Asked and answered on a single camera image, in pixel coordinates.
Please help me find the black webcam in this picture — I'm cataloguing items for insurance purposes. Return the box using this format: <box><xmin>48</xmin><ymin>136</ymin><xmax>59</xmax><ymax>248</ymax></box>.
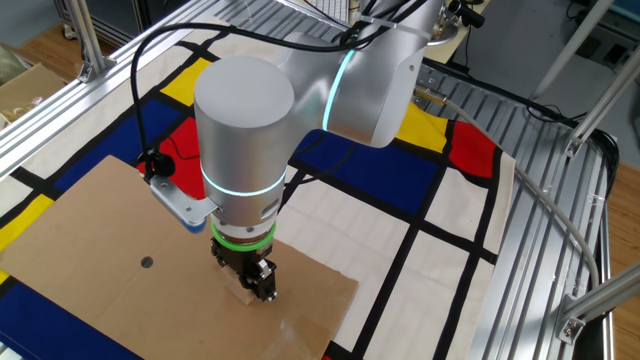
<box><xmin>447</xmin><ymin>0</ymin><xmax>486</xmax><ymax>30</ymax></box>

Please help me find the aluminium table edge rail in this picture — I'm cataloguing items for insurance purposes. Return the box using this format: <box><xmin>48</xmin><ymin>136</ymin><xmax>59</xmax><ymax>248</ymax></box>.
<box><xmin>0</xmin><ymin>0</ymin><xmax>341</xmax><ymax>181</ymax></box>

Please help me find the white keyboard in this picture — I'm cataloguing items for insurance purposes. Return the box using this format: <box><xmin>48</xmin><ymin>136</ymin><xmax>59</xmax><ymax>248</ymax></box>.
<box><xmin>304</xmin><ymin>0</ymin><xmax>352</xmax><ymax>24</ymax></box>

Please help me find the open cardboard box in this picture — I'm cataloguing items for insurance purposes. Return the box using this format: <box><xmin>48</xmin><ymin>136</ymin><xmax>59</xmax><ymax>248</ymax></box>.
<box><xmin>0</xmin><ymin>62</ymin><xmax>66</xmax><ymax>132</ymax></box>

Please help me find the grey cable with brass plug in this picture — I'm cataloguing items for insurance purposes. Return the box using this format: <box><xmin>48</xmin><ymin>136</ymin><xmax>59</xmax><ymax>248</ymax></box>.
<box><xmin>412</xmin><ymin>83</ymin><xmax>601</xmax><ymax>290</ymax></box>

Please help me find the small wooden block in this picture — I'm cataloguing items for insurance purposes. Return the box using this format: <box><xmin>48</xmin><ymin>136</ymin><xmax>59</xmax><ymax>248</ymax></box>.
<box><xmin>222</xmin><ymin>268</ymin><xmax>274</xmax><ymax>306</ymax></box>

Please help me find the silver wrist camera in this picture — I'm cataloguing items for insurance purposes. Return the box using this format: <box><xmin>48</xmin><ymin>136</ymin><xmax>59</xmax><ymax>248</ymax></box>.
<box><xmin>148</xmin><ymin>174</ymin><xmax>221</xmax><ymax>235</ymax></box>

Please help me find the pale grey slanted leg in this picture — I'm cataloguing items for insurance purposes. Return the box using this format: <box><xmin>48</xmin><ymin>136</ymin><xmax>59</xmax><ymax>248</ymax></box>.
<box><xmin>529</xmin><ymin>0</ymin><xmax>615</xmax><ymax>101</ymax></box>

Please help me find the dark equipment cabinet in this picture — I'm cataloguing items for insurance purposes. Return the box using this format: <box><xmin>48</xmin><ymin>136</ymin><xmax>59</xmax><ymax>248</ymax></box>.
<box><xmin>53</xmin><ymin>0</ymin><xmax>196</xmax><ymax>49</ymax></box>

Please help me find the colour block patterned cloth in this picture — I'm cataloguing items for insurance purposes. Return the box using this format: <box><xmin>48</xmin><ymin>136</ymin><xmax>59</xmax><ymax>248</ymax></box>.
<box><xmin>0</xmin><ymin>17</ymin><xmax>517</xmax><ymax>360</ymax></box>

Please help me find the brown cardboard sheet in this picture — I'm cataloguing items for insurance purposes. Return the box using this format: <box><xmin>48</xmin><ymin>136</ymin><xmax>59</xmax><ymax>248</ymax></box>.
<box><xmin>0</xmin><ymin>154</ymin><xmax>360</xmax><ymax>360</ymax></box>

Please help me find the aluminium frame strut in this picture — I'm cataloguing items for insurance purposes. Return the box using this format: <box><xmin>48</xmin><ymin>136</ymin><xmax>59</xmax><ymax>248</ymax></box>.
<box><xmin>68</xmin><ymin>0</ymin><xmax>110</xmax><ymax>84</ymax></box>
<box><xmin>563</xmin><ymin>58</ymin><xmax>640</xmax><ymax>159</ymax></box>
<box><xmin>553</xmin><ymin>260</ymin><xmax>640</xmax><ymax>346</ymax></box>

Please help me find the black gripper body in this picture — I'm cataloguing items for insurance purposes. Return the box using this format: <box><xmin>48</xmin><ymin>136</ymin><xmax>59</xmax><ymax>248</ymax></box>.
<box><xmin>209</xmin><ymin>240</ymin><xmax>276</xmax><ymax>279</ymax></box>

